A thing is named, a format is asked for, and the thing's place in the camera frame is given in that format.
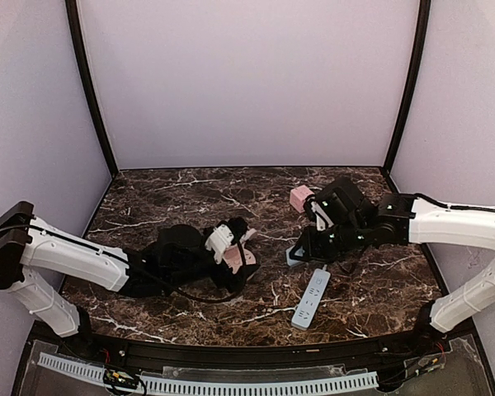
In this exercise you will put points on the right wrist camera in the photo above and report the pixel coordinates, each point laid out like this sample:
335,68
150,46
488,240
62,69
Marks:
317,214

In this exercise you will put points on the blue power strip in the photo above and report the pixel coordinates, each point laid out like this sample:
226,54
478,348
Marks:
308,305

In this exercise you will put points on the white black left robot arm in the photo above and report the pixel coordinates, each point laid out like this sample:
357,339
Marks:
180,255

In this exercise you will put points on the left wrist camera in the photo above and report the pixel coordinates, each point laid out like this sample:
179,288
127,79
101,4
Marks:
224,240

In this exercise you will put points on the small blue plug adapter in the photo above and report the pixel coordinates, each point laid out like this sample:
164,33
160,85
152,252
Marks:
296,256

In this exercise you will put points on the small circuit board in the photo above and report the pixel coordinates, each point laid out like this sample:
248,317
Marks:
119,379

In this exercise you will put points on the black front rail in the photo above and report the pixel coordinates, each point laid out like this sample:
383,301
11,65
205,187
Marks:
371,353

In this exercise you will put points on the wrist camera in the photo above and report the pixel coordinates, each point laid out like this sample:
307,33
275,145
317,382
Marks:
317,214
224,240

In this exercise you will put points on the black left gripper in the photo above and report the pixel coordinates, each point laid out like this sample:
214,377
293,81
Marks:
229,266

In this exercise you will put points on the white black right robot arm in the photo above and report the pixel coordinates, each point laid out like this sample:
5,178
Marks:
343,220

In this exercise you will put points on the pink cube socket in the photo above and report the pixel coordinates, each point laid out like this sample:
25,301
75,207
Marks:
298,197

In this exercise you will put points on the white cable duct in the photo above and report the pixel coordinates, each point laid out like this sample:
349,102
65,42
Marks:
321,380

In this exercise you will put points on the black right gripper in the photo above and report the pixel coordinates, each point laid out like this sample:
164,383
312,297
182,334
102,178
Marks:
310,238

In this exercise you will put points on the round pink power strip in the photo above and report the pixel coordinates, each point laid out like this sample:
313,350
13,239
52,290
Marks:
234,259

